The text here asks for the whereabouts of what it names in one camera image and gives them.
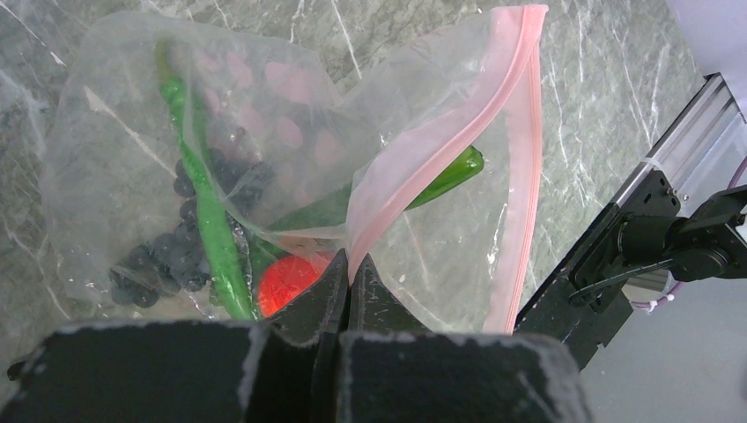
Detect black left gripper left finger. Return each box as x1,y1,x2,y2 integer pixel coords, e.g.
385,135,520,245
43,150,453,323
264,249,348,346

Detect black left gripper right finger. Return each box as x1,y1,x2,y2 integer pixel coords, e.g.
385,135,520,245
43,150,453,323
348,255,428,333

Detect red tomato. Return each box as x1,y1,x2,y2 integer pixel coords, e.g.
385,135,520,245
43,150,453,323
257,256,322,317

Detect green cucumber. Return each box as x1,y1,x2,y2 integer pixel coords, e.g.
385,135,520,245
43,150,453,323
249,146,485,278

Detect black grape bunch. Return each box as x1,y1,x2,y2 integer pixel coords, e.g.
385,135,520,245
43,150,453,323
109,148,274,308

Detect clear zip top bag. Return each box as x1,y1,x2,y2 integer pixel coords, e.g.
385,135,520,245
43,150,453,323
40,4,548,333

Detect green chili pepper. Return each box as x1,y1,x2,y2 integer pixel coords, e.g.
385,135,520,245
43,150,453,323
155,39,260,321

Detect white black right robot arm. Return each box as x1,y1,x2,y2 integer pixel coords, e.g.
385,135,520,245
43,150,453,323
568,185,746,310

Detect aluminium frame rail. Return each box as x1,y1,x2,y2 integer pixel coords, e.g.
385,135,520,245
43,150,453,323
612,72,747,293

